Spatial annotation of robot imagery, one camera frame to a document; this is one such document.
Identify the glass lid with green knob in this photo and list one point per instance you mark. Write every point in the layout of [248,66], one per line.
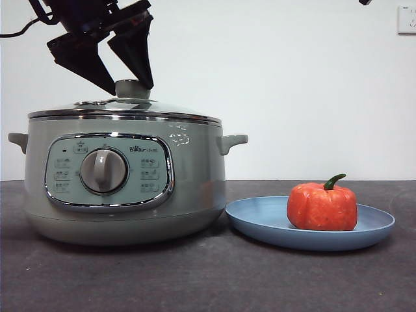
[131,88]

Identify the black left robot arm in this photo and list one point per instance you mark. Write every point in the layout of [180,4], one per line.
[81,13]

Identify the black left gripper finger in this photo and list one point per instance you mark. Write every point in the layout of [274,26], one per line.
[81,55]
[136,48]

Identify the blue plate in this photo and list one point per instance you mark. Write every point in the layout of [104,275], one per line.
[260,214]

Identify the white wall socket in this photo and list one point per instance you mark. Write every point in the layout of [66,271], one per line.
[408,19]

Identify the pale green electric steamer pot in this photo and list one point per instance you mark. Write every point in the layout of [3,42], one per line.
[195,195]

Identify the orange pumpkin with green stem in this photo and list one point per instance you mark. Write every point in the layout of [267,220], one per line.
[318,208]

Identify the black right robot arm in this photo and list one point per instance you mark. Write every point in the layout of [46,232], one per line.
[366,1]

